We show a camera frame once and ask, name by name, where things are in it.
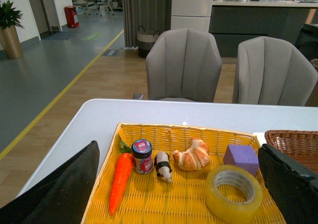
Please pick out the potted plant in gold pot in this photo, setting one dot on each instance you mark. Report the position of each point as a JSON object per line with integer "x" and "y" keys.
{"x": 9, "y": 20}

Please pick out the red fire extinguisher box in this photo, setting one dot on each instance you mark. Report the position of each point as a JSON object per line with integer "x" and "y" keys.
{"x": 71, "y": 16}

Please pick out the grey curtain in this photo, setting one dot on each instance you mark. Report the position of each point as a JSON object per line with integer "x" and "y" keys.
{"x": 151, "y": 14}

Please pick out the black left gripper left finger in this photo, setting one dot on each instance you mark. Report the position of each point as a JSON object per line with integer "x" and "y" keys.
{"x": 59, "y": 198}

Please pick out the brown wicker basket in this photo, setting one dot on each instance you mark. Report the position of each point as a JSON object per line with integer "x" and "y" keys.
{"x": 302, "y": 146}

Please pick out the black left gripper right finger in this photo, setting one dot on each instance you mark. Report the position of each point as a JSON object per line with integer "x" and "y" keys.
{"x": 293, "y": 187}

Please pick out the small pink labelled jar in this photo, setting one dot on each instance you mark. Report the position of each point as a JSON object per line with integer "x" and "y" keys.
{"x": 142, "y": 153}

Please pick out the grey upholstered chair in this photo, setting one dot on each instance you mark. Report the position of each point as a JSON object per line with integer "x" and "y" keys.
{"x": 184, "y": 65}
{"x": 272, "y": 71}

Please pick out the dark grey counter cabinet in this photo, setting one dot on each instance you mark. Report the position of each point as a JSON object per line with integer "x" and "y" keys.
{"x": 234, "y": 22}

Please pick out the right grey upholstered chair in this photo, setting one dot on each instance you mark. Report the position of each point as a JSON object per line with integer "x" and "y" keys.
{"x": 272, "y": 71}

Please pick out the clear yellowish tape roll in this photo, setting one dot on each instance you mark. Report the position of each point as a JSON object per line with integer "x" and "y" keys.
{"x": 232, "y": 194}

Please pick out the croissant bread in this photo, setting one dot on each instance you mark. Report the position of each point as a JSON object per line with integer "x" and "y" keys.
{"x": 195, "y": 158}

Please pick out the purple foam block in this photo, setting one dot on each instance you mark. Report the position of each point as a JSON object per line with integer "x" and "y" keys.
{"x": 242, "y": 156}

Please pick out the orange toy carrot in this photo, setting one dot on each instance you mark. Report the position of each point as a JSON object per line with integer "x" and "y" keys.
{"x": 124, "y": 166}

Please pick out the striped woven laundry basket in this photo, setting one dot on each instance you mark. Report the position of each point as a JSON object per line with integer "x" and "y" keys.
{"x": 145, "y": 40}

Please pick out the left grey upholstered chair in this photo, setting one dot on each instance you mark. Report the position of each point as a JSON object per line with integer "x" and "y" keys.
{"x": 184, "y": 65}

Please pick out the yellow wicker basket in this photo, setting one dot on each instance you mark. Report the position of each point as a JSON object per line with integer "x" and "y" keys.
{"x": 147, "y": 198}

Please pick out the toy panda figurine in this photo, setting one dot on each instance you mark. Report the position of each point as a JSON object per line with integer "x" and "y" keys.
{"x": 162, "y": 166}

